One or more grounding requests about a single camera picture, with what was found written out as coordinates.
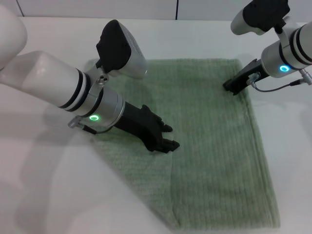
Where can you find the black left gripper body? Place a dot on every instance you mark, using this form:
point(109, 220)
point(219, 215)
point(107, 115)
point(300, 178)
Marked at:
point(141, 126)

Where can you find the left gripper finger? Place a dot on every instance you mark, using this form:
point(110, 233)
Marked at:
point(173, 145)
point(167, 128)

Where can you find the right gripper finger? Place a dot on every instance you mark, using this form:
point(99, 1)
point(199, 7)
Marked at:
point(228, 85)
point(236, 91)

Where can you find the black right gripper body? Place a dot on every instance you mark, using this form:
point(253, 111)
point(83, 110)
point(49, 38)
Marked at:
point(249, 73)

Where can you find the green ribbed towel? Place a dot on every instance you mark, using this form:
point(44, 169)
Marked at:
point(207, 146)

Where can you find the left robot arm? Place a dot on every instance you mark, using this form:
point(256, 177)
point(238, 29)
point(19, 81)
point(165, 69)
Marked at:
point(48, 78)

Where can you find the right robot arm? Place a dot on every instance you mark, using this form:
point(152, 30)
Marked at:
point(297, 48)

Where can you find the thin black vertical pole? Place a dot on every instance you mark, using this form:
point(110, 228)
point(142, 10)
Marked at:
point(177, 9)

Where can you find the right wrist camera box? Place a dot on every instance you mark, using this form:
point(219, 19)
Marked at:
point(262, 14)

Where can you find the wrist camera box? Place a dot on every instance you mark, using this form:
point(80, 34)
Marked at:
point(117, 48)
point(262, 14)

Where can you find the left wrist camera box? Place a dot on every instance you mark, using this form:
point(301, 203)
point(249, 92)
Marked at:
point(117, 48)

